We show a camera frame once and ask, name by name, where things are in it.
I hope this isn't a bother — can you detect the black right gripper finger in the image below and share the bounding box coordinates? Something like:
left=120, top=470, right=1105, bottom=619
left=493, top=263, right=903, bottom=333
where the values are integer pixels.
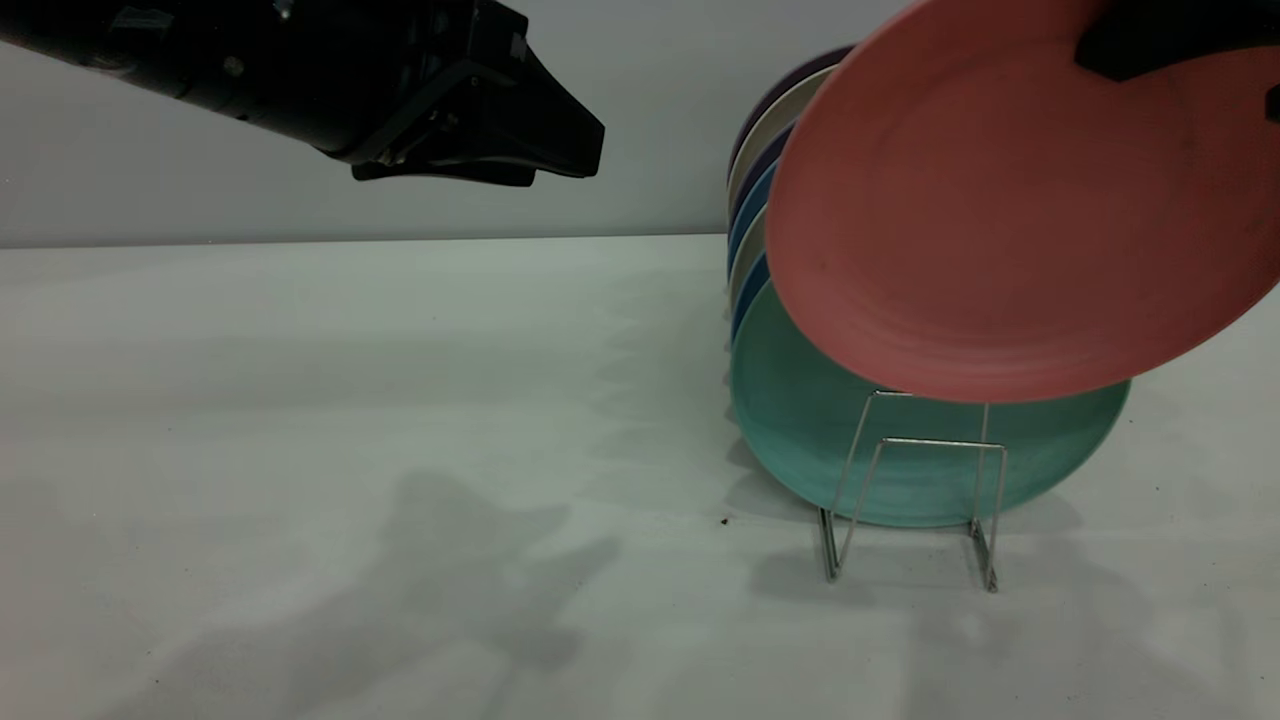
left=1075, top=0, right=1280, bottom=84

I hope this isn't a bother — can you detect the teal green plate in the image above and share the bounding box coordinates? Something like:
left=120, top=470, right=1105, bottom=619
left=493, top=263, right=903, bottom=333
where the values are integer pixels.
left=729, top=280, right=1133, bottom=529

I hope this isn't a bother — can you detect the beige plastic plate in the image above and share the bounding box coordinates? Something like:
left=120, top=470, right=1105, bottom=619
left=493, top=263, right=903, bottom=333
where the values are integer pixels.
left=727, top=65, right=841, bottom=216
left=728, top=205, right=769, bottom=311

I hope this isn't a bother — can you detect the dark purple plate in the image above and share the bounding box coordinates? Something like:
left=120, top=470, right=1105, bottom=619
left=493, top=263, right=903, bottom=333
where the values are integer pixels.
left=727, top=44, right=857, bottom=181

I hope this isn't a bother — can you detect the pink plastic plate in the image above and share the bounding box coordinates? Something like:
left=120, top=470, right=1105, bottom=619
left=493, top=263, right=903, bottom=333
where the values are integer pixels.
left=764, top=0, right=1280, bottom=405

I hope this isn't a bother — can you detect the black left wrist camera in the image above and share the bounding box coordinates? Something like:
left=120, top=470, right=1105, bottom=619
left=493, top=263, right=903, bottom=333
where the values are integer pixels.
left=468, top=0, right=529, bottom=63

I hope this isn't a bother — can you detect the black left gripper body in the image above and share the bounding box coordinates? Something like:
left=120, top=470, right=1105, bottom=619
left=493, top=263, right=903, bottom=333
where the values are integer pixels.
left=320, top=0, right=471, bottom=163

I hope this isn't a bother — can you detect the metal wire plate rack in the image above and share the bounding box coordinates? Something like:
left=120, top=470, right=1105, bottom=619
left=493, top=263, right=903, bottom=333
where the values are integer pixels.
left=818, top=388, right=1009, bottom=594

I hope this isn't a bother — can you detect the blue plastic plate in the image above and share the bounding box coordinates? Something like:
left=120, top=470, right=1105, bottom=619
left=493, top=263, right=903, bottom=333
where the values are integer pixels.
left=730, top=253, right=773, bottom=343
left=727, top=160, right=781, bottom=276

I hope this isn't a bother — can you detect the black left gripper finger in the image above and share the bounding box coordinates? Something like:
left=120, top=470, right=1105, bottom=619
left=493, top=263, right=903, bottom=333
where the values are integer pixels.
left=351, top=158, right=537, bottom=189
left=380, top=55, right=607, bottom=181

